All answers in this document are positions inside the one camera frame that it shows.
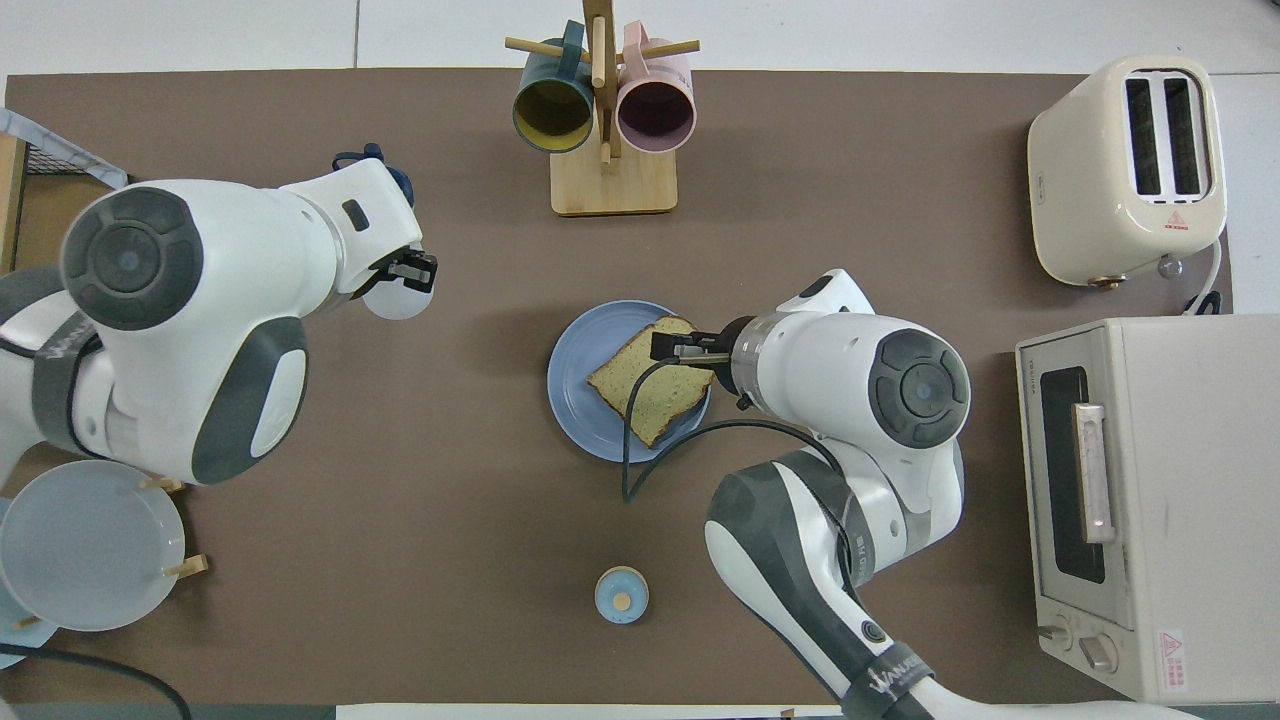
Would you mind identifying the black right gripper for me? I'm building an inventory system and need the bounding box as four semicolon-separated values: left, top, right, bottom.
650;318;749;379

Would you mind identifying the translucent seasoning bottle blue cap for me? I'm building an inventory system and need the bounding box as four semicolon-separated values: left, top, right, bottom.
333;143;436;321

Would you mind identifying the toasted bread slice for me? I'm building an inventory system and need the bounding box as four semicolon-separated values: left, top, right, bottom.
587;316;717;448

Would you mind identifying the blue round plate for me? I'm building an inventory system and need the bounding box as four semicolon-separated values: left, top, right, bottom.
547;300;713;464

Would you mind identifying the grey-blue plate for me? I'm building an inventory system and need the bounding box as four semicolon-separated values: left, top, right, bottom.
0;460;187;633

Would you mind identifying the light blue plate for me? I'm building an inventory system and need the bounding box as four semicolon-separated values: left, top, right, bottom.
0;590;56;669

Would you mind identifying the wooden mug rack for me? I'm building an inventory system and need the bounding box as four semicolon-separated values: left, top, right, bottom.
505;0;701;217

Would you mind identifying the teal mug yellow inside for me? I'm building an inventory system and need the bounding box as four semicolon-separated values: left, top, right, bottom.
512;20;597;154

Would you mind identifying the pink mug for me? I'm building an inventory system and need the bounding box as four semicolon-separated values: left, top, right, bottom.
615;20;697;154

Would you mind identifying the small blue lid wooden knob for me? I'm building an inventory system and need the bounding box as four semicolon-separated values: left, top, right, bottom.
595;566;650;625

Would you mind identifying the brown table mat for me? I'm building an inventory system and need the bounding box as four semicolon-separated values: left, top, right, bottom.
0;68;1233;706

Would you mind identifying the wooden dish rack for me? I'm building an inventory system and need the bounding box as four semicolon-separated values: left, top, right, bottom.
15;476;209;631

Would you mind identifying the white grid-pattern cloth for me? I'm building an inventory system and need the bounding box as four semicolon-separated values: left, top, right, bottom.
0;108;129;189

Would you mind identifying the cream two-slot toaster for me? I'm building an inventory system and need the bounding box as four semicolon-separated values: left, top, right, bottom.
1027;55;1228;291

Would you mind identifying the white toaster oven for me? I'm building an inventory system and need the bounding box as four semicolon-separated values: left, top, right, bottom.
1015;315;1280;704

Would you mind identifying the wooden shelf black wire basket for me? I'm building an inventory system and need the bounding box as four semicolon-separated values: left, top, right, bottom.
0;130;131;276

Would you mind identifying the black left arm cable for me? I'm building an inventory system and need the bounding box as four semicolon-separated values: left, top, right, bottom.
0;642;193;720

